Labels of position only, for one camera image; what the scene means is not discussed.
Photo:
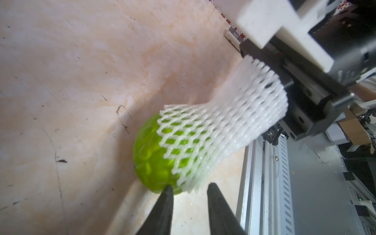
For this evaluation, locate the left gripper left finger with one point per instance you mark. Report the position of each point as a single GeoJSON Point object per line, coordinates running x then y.
{"type": "Point", "coordinates": [159, 220]}

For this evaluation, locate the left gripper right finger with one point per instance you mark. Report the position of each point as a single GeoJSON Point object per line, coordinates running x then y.
{"type": "Point", "coordinates": [222, 221]}

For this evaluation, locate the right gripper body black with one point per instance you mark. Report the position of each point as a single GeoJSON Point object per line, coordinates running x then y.
{"type": "Point", "coordinates": [316, 98]}

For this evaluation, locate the green custard apple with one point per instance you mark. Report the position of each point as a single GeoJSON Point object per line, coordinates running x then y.
{"type": "Point", "coordinates": [155, 158]}

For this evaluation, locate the brown cardboard box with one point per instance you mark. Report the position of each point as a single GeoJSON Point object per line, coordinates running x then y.
{"type": "Point", "coordinates": [353, 129]}

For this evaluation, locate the white remote control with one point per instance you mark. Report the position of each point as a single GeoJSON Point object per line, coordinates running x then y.
{"type": "Point", "coordinates": [234, 38]}

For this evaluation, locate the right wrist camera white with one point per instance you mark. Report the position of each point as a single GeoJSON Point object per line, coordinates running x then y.
{"type": "Point", "coordinates": [261, 20]}

